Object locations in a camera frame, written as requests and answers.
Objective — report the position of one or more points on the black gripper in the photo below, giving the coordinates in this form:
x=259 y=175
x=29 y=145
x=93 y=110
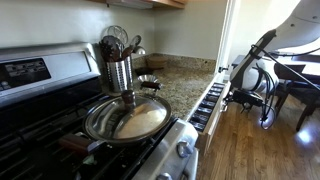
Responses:
x=248 y=97

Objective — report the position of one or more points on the wooden spice drawer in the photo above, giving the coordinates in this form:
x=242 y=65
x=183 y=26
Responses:
x=216 y=123

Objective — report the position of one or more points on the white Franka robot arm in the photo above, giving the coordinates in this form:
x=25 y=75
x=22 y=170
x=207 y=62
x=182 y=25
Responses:
x=300 y=26

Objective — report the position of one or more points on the silver stove knob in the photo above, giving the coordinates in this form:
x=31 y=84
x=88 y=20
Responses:
x=164 y=176
x=185 y=148

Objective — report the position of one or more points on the stainless steel gas stove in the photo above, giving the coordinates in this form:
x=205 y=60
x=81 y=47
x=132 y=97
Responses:
x=50 y=70

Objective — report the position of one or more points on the labelled spice jar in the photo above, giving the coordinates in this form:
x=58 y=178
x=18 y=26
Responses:
x=210 y=103
x=202 y=118
x=213 y=96
x=198 y=126
x=217 y=90
x=206 y=110
x=219 y=85

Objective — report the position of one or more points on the white door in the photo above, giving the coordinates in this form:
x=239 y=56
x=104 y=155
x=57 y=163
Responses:
x=226 y=33

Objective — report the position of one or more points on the small black pan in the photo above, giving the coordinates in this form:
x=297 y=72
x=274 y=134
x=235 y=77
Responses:
x=150 y=84

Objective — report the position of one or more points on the wooden bowl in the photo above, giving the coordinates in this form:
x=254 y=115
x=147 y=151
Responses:
x=156 y=61

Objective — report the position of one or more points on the steel pan lid with knob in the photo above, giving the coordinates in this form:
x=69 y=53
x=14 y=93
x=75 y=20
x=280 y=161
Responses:
x=140 y=116

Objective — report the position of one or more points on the steel ladle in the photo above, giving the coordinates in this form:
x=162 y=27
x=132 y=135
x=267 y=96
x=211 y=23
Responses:
x=140 y=50

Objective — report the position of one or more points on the steel spoon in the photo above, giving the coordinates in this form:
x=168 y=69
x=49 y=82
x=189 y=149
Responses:
x=136 y=40

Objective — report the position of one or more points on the perforated steel utensil holder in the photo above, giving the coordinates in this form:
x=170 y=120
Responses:
x=118 y=76

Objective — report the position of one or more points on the wooden spoon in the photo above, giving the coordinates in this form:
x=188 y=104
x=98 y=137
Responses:
x=126 y=51

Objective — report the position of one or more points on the dark slotted spatula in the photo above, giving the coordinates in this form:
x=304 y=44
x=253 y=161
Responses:
x=110 y=48

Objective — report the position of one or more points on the wooden wall cabinet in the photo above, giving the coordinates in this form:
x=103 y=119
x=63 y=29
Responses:
x=166 y=2

